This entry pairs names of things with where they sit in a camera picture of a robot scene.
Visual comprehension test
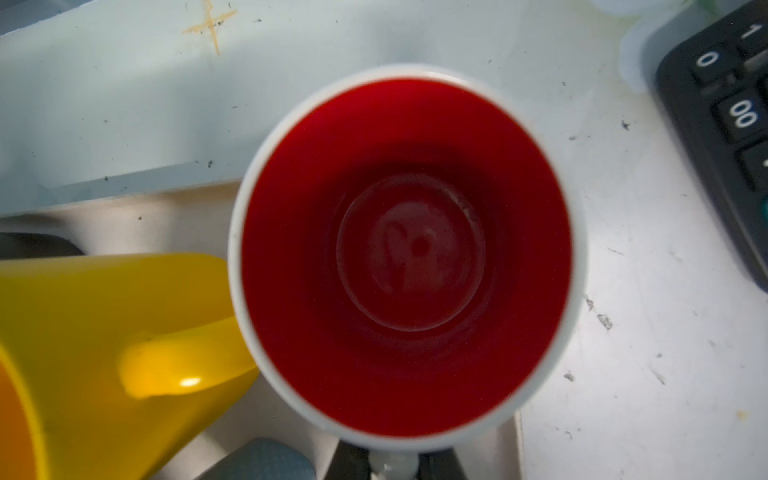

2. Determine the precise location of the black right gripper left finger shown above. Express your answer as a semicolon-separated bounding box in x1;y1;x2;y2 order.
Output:
323;441;371;480

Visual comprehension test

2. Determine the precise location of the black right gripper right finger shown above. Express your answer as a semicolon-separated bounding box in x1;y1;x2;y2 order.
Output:
418;449;467;480

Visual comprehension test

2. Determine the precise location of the red interior mug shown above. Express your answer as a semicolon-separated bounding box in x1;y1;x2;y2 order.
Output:
227;64;587;479

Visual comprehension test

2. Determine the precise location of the yellow mug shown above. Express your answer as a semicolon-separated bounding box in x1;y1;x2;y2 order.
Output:
1;253;258;479

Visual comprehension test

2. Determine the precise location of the black mug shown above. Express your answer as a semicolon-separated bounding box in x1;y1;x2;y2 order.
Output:
0;232;84;261

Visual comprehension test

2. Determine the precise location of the black calculator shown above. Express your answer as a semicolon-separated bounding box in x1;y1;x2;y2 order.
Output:
656;1;767;289

